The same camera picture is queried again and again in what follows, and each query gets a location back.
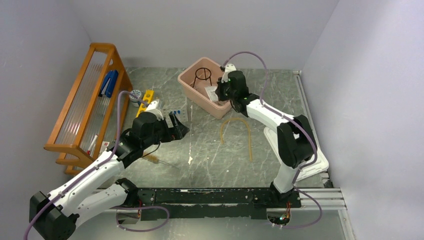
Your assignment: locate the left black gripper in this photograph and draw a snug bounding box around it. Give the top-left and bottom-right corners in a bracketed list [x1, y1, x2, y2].
[141, 111, 189, 148]

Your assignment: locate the white powder zip bag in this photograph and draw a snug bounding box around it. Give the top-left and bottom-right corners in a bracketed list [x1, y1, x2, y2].
[204, 85, 219, 102]

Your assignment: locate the black ring stand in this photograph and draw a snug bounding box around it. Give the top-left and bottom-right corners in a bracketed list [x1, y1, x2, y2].
[191, 67, 213, 88]

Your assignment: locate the yellow rubber tubing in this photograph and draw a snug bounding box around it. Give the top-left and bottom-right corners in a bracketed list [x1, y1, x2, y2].
[220, 117, 253, 163]

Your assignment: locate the pink plastic bin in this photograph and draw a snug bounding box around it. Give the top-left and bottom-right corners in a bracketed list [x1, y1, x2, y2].
[177, 57, 231, 119]

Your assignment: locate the brown test tube brush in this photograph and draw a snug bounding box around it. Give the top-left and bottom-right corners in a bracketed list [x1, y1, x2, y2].
[142, 155, 178, 169]

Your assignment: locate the white plastic lid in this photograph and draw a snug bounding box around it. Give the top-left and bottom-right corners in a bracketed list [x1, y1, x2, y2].
[263, 127, 329, 181]

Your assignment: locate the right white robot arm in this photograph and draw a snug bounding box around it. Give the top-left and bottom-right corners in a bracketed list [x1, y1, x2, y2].
[215, 70, 318, 207]

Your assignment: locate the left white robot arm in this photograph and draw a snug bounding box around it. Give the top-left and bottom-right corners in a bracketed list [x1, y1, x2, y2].
[28, 112, 190, 240]

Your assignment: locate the clear acrylic tube rack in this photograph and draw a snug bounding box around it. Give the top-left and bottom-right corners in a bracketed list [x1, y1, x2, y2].
[163, 106, 189, 123]

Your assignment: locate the yellow test tube rack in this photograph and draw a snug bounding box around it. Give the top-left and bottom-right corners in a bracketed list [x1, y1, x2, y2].
[136, 89, 155, 117]

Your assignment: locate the blue clamp on rack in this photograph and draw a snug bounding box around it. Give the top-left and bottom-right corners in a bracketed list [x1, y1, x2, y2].
[98, 70, 119, 98]

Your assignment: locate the wooden drying rack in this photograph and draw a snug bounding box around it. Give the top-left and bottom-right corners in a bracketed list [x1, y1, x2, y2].
[44, 42, 133, 176]

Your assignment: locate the red tipped glass thermometer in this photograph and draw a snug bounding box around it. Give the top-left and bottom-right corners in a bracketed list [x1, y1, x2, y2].
[86, 134, 98, 156]

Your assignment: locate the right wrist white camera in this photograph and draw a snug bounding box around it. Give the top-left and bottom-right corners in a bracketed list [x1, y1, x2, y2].
[220, 63, 237, 83]

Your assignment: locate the wrist white camera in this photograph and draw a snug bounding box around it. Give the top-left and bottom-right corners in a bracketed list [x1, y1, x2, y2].
[145, 99, 165, 121]
[220, 63, 237, 83]

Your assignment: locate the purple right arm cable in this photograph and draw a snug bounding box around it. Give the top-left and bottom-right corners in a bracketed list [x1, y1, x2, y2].
[221, 51, 323, 230]

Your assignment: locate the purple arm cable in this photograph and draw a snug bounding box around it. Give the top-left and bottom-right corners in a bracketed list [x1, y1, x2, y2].
[23, 91, 170, 240]
[221, 51, 323, 230]

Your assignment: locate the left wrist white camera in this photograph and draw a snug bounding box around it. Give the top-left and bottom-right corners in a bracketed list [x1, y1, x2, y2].
[145, 99, 165, 121]

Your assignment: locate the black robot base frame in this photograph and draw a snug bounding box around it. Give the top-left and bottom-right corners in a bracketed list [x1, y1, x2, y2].
[120, 187, 301, 221]

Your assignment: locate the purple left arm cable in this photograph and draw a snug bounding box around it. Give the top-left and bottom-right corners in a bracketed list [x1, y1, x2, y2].
[23, 91, 170, 240]

